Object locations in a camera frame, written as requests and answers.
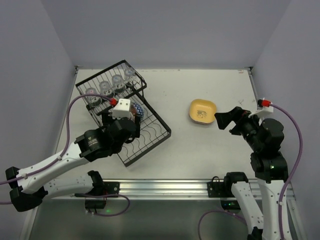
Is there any blue patterned bowl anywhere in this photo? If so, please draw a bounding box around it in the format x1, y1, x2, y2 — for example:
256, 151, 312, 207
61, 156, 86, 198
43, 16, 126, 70
130, 102, 145, 119

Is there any aluminium mounting rail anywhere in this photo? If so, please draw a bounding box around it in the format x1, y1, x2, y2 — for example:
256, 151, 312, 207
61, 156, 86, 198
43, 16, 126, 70
47, 178, 295, 200

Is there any brown panda square plate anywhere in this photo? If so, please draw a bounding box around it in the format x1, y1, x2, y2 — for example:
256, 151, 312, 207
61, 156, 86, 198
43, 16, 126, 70
190, 118, 214, 126

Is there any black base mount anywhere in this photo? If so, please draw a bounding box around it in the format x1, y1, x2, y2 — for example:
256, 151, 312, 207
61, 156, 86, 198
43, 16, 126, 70
206, 176, 241, 211
84, 181, 120, 214

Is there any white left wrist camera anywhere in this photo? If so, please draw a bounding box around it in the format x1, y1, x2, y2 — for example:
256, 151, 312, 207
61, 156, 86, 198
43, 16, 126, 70
112, 98, 132, 119

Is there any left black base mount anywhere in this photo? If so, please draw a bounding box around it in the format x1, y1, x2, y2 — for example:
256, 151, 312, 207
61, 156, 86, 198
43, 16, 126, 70
84, 181, 120, 214

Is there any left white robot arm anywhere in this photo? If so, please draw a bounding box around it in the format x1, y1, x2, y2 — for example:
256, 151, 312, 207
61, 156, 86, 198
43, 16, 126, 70
5, 116, 141, 212

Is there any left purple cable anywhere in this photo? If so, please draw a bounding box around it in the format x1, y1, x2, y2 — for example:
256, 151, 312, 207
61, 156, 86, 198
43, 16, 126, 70
0, 93, 131, 217

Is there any black wire dish rack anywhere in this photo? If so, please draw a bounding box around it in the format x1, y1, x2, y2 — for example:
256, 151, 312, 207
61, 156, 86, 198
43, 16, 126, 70
75, 60, 172, 167

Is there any clear glass cup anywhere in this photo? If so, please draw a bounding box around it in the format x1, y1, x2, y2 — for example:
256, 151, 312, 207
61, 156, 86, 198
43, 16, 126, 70
124, 67, 137, 87
111, 74, 126, 94
99, 81, 115, 98
85, 87, 102, 108

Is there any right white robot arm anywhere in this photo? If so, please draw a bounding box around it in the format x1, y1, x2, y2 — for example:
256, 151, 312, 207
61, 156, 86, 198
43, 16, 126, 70
215, 106, 292, 240

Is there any yellow square plate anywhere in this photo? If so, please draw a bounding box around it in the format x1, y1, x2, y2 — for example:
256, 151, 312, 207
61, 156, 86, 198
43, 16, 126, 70
189, 98, 217, 122

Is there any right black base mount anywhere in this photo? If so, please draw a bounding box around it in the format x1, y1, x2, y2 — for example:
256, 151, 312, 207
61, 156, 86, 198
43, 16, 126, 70
206, 176, 241, 211

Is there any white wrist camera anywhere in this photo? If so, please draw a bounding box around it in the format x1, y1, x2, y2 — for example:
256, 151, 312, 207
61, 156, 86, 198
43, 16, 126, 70
248, 98, 274, 119
112, 98, 132, 119

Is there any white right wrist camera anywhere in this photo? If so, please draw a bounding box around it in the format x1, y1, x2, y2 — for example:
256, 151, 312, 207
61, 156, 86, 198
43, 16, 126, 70
248, 98, 274, 119

